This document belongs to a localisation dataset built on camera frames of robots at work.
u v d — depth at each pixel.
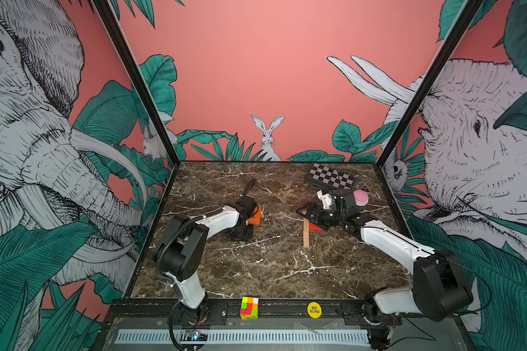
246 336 0.70
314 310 0.75
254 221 0.98
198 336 0.70
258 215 0.99
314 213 0.76
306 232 0.93
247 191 1.06
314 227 0.85
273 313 0.75
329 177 1.11
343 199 0.67
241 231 0.80
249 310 0.70
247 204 0.76
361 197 1.05
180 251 0.47
